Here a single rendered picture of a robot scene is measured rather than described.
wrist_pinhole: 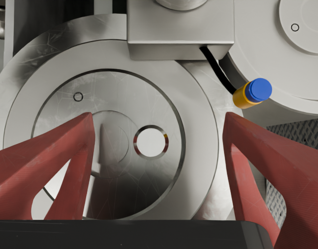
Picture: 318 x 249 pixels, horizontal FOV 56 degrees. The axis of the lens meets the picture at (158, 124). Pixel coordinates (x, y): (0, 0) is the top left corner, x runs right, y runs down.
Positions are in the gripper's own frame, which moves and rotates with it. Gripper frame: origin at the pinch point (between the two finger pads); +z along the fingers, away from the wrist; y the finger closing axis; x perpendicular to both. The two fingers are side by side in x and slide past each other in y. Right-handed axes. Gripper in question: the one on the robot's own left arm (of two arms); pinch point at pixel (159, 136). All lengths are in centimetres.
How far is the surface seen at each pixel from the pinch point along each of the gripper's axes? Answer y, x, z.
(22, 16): 8.4, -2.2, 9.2
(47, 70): 5.9, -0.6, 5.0
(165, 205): -0.4, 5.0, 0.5
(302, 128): -14.9, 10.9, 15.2
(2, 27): 25.2, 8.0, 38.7
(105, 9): 43, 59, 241
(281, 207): -14.6, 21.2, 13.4
